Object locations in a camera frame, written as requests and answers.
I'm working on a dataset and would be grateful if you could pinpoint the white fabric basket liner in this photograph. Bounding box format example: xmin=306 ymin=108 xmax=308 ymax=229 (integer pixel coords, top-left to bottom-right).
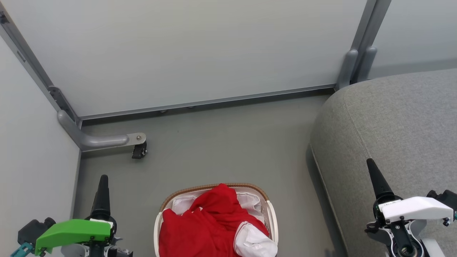
xmin=171 ymin=191 xmax=263 ymax=219

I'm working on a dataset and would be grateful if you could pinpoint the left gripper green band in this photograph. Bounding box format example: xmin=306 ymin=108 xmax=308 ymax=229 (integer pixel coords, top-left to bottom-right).
xmin=17 ymin=175 xmax=117 ymax=257

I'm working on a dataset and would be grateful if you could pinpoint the black cable with teal plug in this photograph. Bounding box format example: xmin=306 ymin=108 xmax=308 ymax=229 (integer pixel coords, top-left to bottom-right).
xmin=10 ymin=242 xmax=35 ymax=257

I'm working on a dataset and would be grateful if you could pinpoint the grey partition foot short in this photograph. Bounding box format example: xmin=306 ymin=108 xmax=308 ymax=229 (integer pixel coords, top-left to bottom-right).
xmin=357 ymin=46 xmax=378 ymax=83
xmin=336 ymin=49 xmax=359 ymax=90

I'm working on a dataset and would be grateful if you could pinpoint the grey fabric sofa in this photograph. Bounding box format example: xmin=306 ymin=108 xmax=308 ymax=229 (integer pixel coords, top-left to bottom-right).
xmin=309 ymin=68 xmax=457 ymax=257

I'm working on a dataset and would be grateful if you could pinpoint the grey double partition post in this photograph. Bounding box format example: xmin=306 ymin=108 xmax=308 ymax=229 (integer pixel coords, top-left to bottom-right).
xmin=350 ymin=0 xmax=392 ymax=84

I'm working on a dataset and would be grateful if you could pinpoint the red garment with white trim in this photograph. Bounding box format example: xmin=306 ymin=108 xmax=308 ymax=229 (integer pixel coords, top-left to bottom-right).
xmin=159 ymin=183 xmax=278 ymax=257

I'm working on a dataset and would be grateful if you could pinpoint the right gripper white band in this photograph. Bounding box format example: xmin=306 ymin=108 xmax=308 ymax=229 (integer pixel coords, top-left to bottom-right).
xmin=364 ymin=158 xmax=457 ymax=247

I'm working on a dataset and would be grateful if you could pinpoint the grey partition bottom rail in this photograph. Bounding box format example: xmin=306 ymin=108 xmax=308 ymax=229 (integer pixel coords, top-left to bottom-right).
xmin=79 ymin=84 xmax=337 ymax=121

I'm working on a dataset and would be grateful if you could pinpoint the black caster wheel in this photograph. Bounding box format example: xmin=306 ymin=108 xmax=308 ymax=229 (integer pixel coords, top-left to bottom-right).
xmin=132 ymin=142 xmax=148 ymax=160

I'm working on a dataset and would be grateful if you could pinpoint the grey partition post with bracket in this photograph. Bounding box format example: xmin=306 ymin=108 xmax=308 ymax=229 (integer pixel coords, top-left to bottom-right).
xmin=0 ymin=11 xmax=82 ymax=126

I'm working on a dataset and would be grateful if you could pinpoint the grey partition foot long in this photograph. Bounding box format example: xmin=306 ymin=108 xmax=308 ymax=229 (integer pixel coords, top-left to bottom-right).
xmin=57 ymin=110 xmax=147 ymax=152

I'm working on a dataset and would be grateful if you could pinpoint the white laundry basket brown rim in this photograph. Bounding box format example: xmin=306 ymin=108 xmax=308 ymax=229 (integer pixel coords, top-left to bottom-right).
xmin=154 ymin=183 xmax=279 ymax=257

